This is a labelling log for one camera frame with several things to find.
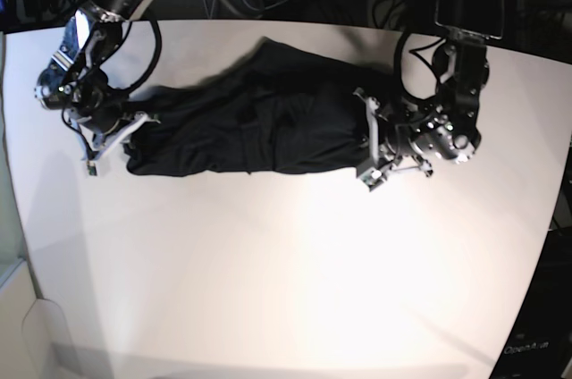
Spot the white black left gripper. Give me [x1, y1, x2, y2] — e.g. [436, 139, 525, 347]
[353, 88, 433, 178]

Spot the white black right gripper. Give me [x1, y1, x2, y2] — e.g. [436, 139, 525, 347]
[62, 106, 160, 163]

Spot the black long sleeve shirt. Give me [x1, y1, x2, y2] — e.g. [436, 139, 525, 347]
[124, 39, 396, 177]

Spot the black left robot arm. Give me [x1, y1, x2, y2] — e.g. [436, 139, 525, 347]
[35, 0, 406, 186]

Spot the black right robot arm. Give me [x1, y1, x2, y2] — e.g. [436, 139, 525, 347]
[37, 0, 505, 169]

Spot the black OpenArm case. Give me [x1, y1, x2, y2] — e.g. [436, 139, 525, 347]
[491, 227, 571, 378]

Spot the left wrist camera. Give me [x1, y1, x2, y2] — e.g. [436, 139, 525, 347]
[85, 158, 111, 177]

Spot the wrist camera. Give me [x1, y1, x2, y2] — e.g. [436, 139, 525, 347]
[85, 158, 111, 177]
[357, 167, 387, 192]

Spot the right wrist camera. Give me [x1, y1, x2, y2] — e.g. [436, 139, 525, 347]
[357, 167, 387, 192]

